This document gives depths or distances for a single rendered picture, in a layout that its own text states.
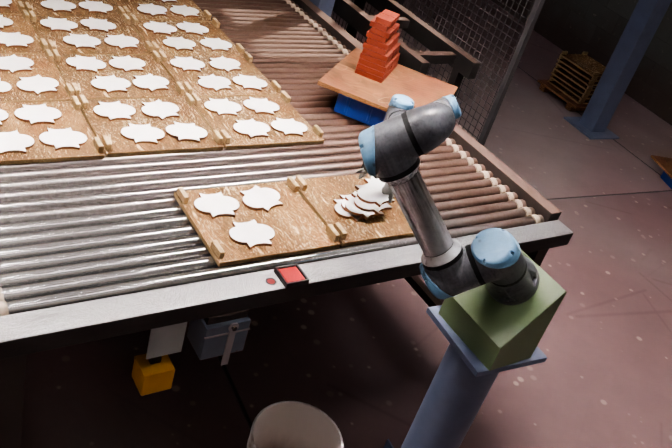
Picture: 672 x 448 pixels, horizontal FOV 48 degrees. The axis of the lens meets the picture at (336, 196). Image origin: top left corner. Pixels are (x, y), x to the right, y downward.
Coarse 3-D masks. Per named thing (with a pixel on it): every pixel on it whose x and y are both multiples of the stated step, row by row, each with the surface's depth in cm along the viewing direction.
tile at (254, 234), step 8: (232, 224) 226; (240, 224) 226; (248, 224) 227; (256, 224) 228; (232, 232) 221; (240, 232) 222; (248, 232) 223; (256, 232) 224; (264, 232) 226; (272, 232) 227; (232, 240) 220; (240, 240) 219; (248, 240) 220; (256, 240) 221; (264, 240) 222
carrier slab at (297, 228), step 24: (192, 192) 235; (216, 192) 238; (288, 192) 249; (192, 216) 225; (240, 216) 231; (264, 216) 234; (288, 216) 238; (312, 216) 241; (288, 240) 227; (312, 240) 230
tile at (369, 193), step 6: (360, 186) 254; (366, 186) 255; (372, 186) 256; (378, 186) 257; (360, 192) 251; (366, 192) 252; (372, 192) 253; (378, 192) 254; (360, 198) 248; (366, 198) 248; (372, 198) 249; (378, 198) 250; (384, 198) 251; (378, 204) 248
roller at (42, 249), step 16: (448, 192) 281; (464, 192) 284; (480, 192) 289; (496, 192) 293; (80, 240) 205; (96, 240) 207; (112, 240) 209; (128, 240) 212; (144, 240) 214; (0, 256) 193; (16, 256) 195; (32, 256) 198
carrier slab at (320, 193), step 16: (336, 176) 266; (352, 176) 269; (368, 176) 272; (304, 192) 252; (320, 192) 254; (336, 192) 257; (352, 192) 260; (320, 208) 246; (400, 208) 259; (352, 224) 243; (368, 224) 246; (384, 224) 248; (400, 224) 251; (352, 240) 236; (368, 240) 239
